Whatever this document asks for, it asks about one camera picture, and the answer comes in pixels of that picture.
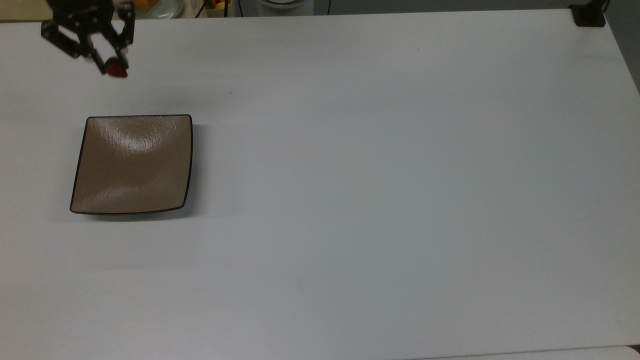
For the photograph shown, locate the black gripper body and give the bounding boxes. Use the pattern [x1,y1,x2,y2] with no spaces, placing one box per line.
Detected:
[46,0,120,34]

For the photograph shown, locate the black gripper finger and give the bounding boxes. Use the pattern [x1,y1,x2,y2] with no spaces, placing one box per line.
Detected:
[102,3,137,71]
[40,20,113,76]

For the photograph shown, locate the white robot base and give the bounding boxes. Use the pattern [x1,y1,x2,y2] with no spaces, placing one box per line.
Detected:
[256,0,315,16]

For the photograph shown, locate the square brown ceramic plate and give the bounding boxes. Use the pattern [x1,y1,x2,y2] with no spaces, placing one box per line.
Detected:
[69,114,194,216]

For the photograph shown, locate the beige wooden furniture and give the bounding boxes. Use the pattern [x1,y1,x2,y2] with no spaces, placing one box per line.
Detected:
[0,0,55,22]

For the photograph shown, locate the small box of toy fruit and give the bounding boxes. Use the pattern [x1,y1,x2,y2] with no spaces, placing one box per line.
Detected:
[204,0,234,19]

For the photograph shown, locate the black table clamp mount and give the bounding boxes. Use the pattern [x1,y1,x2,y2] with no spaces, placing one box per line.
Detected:
[568,0,610,28]

